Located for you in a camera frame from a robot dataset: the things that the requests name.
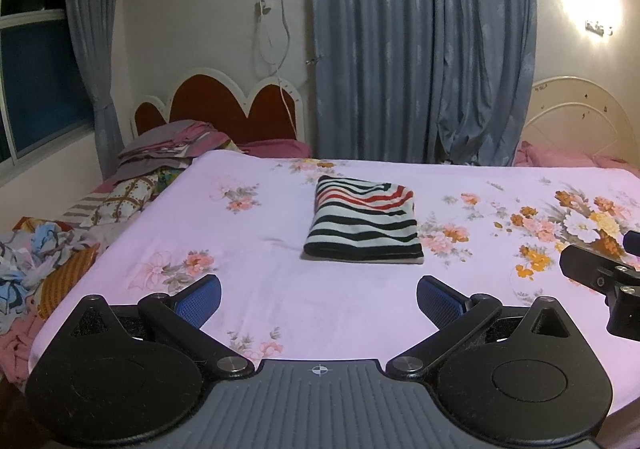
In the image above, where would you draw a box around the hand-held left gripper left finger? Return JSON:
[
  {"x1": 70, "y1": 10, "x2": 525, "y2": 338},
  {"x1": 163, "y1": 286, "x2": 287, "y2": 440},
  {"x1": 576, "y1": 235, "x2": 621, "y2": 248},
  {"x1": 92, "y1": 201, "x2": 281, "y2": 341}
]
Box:
[{"x1": 69, "y1": 274, "x2": 256, "y2": 378}]

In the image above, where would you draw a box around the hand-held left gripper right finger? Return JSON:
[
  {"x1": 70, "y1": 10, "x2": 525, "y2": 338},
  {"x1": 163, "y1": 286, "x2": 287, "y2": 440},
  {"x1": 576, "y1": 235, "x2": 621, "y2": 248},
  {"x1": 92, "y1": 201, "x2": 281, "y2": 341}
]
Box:
[{"x1": 385, "y1": 275, "x2": 573, "y2": 378}]

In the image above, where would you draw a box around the striped knit sweater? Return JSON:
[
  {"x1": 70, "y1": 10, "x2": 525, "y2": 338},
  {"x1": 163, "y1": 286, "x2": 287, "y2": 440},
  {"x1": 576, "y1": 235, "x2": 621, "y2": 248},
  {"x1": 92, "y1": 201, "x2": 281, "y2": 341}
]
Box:
[{"x1": 300, "y1": 175, "x2": 425, "y2": 264}]

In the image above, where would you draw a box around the pink floral bed sheet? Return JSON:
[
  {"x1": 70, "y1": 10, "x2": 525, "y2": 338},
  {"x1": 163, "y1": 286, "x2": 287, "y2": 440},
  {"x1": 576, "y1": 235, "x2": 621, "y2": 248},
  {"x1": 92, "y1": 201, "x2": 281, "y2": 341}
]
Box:
[{"x1": 27, "y1": 152, "x2": 640, "y2": 415}]

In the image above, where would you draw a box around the light pink blanket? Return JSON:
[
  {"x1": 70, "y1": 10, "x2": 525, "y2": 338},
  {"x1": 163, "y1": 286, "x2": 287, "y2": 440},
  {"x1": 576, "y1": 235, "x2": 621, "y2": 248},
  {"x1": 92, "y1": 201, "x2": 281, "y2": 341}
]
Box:
[{"x1": 512, "y1": 140, "x2": 640, "y2": 170}]

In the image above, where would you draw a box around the patterned cream quilt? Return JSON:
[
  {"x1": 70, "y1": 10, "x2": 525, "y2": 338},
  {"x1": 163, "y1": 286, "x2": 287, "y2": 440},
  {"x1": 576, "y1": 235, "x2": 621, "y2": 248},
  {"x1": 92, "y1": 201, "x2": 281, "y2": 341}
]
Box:
[{"x1": 75, "y1": 166, "x2": 191, "y2": 230}]

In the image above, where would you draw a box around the orange cloth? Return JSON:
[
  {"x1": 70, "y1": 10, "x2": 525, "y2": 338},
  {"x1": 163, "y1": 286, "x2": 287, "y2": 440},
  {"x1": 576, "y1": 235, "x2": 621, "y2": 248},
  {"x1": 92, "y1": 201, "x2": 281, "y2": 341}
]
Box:
[{"x1": 37, "y1": 244, "x2": 101, "y2": 322}]

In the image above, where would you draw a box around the cream arched headboard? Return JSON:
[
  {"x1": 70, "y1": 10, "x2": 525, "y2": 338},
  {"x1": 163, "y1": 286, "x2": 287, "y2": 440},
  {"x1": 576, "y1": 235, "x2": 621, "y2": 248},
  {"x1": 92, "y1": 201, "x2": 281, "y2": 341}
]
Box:
[{"x1": 520, "y1": 76, "x2": 640, "y2": 165}]

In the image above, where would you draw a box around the blue floral cloth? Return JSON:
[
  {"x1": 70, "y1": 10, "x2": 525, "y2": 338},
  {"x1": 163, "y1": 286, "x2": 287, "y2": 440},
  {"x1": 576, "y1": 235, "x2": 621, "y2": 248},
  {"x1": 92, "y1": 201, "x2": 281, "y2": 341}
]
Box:
[{"x1": 0, "y1": 216, "x2": 101, "y2": 335}]

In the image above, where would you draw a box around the dark pink pillow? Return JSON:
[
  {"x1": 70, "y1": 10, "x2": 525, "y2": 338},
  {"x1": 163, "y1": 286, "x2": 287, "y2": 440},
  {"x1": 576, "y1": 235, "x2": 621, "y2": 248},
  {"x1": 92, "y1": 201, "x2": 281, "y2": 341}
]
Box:
[{"x1": 240, "y1": 139, "x2": 313, "y2": 159}]

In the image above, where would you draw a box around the crumpled pink cloth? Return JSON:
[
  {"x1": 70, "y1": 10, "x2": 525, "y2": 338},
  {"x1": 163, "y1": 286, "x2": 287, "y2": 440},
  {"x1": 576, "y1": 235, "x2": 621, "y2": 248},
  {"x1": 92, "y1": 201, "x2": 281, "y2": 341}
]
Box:
[{"x1": 0, "y1": 319, "x2": 46, "y2": 385}]

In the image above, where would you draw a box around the red and white headboard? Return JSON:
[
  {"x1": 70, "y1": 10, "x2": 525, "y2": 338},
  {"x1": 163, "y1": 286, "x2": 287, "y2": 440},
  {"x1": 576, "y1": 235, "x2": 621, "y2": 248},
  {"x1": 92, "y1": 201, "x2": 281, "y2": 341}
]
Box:
[{"x1": 131, "y1": 68, "x2": 307, "y2": 155}]

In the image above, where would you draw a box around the blue door curtain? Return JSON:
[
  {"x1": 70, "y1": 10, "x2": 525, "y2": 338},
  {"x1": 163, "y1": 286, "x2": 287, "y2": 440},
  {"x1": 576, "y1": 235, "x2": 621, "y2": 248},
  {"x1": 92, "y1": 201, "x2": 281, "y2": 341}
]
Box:
[{"x1": 307, "y1": 0, "x2": 538, "y2": 167}]

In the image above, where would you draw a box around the window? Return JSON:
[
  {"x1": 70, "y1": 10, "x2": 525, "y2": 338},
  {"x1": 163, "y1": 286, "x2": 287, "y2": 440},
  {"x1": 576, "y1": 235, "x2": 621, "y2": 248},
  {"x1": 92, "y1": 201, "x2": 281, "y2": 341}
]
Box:
[{"x1": 0, "y1": 0, "x2": 96, "y2": 165}]

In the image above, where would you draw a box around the blue window curtain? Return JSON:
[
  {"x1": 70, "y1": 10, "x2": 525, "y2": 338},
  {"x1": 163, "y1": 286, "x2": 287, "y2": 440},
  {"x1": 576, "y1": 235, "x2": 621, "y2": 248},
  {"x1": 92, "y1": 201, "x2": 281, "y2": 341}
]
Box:
[{"x1": 62, "y1": 0, "x2": 126, "y2": 180}]

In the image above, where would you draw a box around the white charger cable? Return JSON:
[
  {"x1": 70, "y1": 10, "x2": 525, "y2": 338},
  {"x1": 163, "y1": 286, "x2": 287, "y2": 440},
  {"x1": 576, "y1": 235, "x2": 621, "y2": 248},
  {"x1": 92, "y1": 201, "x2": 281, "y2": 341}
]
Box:
[{"x1": 252, "y1": 9, "x2": 301, "y2": 140}]

